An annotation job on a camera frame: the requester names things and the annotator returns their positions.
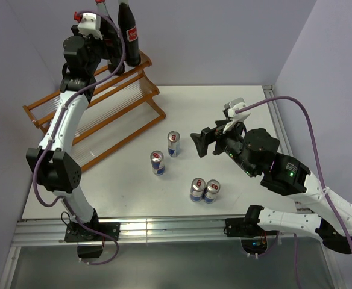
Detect aluminium rail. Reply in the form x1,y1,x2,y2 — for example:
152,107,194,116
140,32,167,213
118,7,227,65
262,85,293,156
11,212,318,247

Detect cola bottle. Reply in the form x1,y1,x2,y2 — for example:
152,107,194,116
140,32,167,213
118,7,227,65
118,0,141,67
95,0,122,73

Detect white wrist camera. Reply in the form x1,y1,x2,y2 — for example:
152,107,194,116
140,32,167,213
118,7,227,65
74,12,103,40
223,98,251,134

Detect blue silver can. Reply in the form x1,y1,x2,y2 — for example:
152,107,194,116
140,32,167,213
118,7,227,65
150,151,165,175

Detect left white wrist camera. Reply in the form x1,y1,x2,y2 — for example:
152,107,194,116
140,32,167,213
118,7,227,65
74,12,103,40

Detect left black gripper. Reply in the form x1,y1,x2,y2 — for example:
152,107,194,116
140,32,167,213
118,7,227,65
72,25,123,75

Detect wooden three-tier shelf rack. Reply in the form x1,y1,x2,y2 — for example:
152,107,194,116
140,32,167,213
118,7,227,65
22,49,166,177

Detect aluminium front rail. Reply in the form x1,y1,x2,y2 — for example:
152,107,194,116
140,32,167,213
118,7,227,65
11,212,318,247

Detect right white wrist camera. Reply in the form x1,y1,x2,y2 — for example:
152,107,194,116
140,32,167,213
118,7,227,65
223,98,251,134

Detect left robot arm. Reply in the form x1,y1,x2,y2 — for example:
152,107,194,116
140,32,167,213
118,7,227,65
26,25,108,240

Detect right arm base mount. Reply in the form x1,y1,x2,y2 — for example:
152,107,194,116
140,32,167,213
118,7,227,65
223,218,268,254

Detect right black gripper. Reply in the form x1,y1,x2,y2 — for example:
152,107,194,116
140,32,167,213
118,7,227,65
190,117,258,176

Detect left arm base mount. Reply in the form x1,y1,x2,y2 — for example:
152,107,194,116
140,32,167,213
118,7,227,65
64,222,120,261

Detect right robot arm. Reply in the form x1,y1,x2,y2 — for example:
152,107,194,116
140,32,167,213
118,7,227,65
190,120,352,254

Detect aluminium right side rail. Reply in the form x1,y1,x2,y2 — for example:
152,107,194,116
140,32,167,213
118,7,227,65
262,85,293,156

